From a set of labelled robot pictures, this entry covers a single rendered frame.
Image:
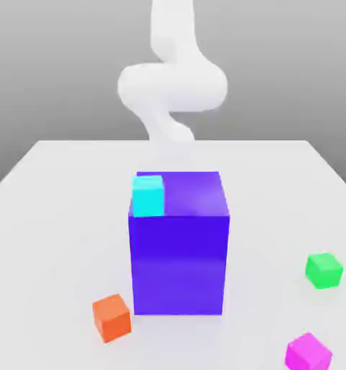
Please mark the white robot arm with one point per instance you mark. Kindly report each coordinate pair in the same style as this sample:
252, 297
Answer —
172, 83

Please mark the small cyan cube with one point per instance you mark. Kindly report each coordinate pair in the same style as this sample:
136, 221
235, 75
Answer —
148, 196

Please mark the small orange cube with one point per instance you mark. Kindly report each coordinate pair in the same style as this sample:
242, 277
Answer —
112, 318

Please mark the small green cube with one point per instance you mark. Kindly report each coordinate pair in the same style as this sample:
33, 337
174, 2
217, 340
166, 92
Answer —
324, 270

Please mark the small magenta cube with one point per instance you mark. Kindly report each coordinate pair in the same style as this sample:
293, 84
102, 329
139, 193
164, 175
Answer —
307, 352

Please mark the large purple box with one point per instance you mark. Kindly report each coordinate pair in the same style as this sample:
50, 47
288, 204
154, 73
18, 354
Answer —
178, 260

